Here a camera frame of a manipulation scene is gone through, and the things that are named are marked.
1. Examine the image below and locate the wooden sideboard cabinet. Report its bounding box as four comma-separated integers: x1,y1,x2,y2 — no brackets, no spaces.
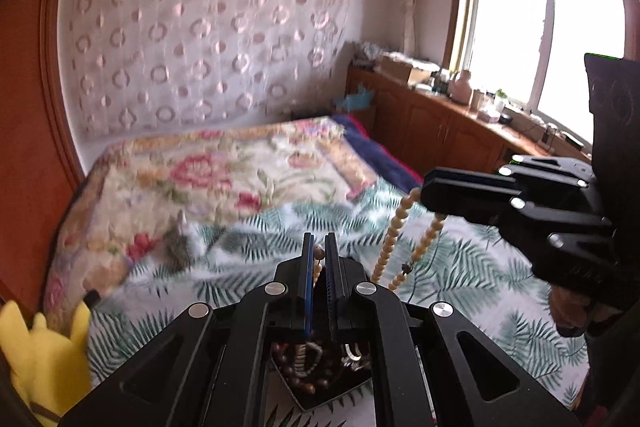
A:
345,66,589,174

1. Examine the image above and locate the yellow plush toy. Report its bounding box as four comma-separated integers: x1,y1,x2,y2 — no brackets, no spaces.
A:
1,301,91,426

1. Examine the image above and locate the window with wooden frame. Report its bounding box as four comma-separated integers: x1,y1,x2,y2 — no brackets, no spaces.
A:
448,0,639,153

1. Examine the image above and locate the black cardboard jewelry box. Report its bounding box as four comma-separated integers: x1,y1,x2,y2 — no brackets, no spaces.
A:
271,340,372,412

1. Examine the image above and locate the teal cloth by bed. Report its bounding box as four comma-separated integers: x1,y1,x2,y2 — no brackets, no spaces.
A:
334,84,375,113

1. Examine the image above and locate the palm leaf print bedsheet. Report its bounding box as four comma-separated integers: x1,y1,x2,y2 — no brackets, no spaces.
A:
88,181,588,406

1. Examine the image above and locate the pink bottle on cabinet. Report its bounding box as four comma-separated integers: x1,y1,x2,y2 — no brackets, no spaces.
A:
448,69,473,106

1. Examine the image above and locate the floral quilt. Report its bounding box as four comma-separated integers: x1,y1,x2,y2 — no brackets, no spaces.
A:
43,117,378,333

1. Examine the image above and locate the wooden headboard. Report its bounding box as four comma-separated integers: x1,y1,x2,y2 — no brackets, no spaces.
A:
1,0,84,313

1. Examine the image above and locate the person's right hand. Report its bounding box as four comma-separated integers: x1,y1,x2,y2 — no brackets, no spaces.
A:
548,286,590,338

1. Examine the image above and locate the cardboard box on cabinet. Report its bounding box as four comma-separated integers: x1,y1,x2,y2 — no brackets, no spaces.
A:
378,55,437,86

